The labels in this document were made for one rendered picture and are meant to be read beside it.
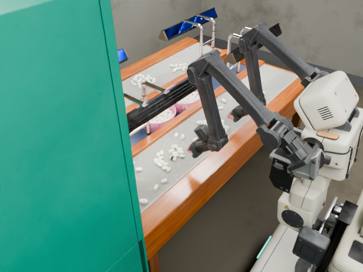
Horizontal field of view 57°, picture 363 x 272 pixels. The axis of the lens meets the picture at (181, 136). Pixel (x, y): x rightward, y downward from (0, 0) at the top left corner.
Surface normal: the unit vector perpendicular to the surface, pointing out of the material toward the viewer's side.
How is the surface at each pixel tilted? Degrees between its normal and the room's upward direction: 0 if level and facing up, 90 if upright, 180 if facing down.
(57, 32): 90
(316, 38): 90
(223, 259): 0
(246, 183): 0
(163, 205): 0
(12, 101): 90
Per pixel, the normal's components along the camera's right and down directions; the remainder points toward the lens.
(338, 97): 0.58, -0.25
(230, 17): -0.60, 0.51
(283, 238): -0.01, -0.78
